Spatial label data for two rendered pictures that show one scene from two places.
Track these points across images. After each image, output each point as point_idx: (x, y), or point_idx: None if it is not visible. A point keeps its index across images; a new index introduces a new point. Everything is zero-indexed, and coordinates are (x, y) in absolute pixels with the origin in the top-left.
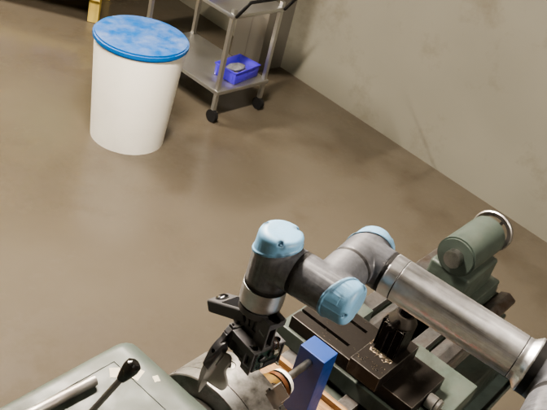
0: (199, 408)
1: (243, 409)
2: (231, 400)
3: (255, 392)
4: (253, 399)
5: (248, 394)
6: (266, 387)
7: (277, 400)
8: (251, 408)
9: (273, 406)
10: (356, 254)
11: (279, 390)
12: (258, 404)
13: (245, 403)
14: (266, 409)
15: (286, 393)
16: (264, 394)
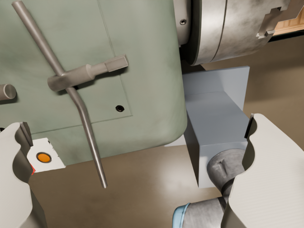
0: (149, 2)
1: (217, 24)
2: (211, 4)
3: (255, 6)
4: (243, 14)
5: (243, 4)
6: (277, 4)
7: (274, 24)
8: (229, 26)
9: (260, 29)
10: None
11: (293, 7)
12: (242, 24)
13: (227, 16)
14: (247, 33)
15: (297, 12)
16: (265, 13)
